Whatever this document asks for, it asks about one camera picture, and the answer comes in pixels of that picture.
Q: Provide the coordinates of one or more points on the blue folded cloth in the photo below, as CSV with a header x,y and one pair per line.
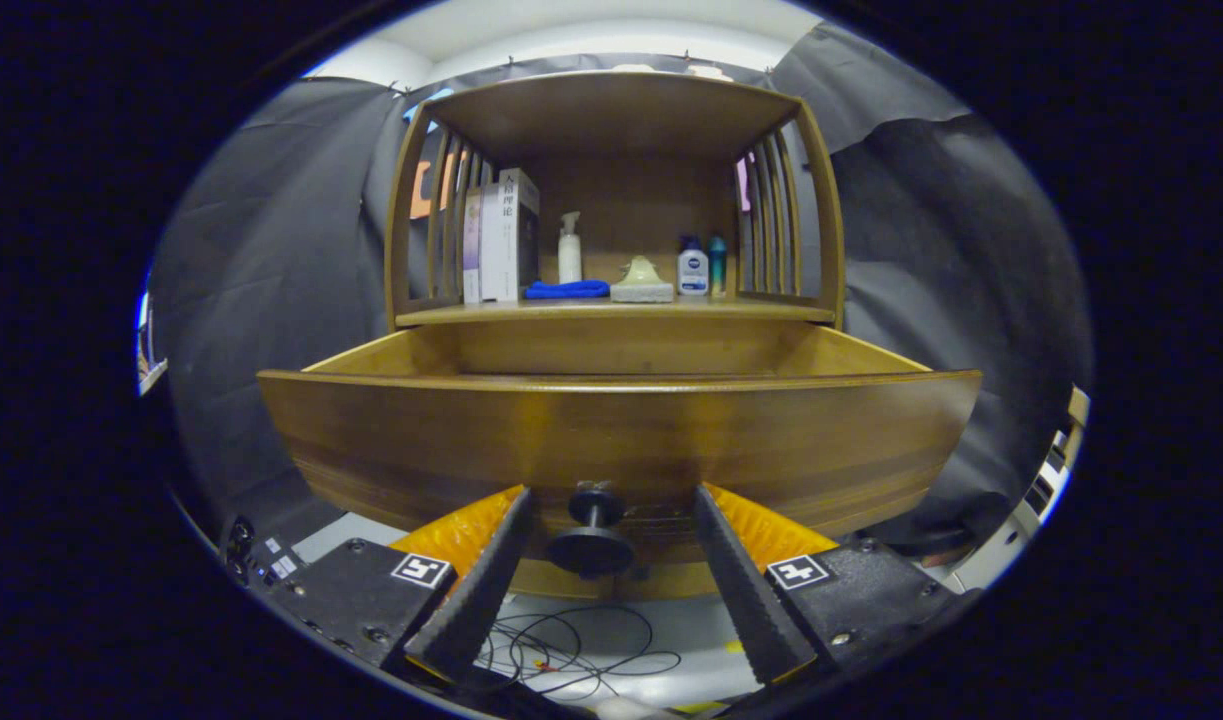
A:
x,y
566,290

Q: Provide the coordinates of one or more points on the teal bottle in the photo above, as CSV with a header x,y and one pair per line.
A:
x,y
718,265

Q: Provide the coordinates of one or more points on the thick white book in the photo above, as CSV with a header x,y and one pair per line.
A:
x,y
501,250

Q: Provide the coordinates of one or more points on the thin pale purple book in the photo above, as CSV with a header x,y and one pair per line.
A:
x,y
471,250

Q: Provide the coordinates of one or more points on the white lotion bottle blue cap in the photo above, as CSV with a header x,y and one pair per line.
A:
x,y
693,272

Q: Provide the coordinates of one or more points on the wooden cabinet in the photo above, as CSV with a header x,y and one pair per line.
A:
x,y
611,110

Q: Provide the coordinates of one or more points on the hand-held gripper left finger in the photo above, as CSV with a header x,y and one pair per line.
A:
x,y
486,590

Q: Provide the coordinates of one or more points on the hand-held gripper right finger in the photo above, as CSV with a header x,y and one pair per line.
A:
x,y
746,590

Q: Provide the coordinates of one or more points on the wooden drawer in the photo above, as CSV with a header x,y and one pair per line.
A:
x,y
671,440

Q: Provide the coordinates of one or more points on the black drawer knob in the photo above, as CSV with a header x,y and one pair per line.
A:
x,y
591,550

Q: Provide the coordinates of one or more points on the black electronics box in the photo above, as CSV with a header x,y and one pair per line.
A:
x,y
276,565

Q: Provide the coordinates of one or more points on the wooden countertop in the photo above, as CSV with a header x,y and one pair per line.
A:
x,y
671,311

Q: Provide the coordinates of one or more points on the white pump bottle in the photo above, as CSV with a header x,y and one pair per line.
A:
x,y
570,262

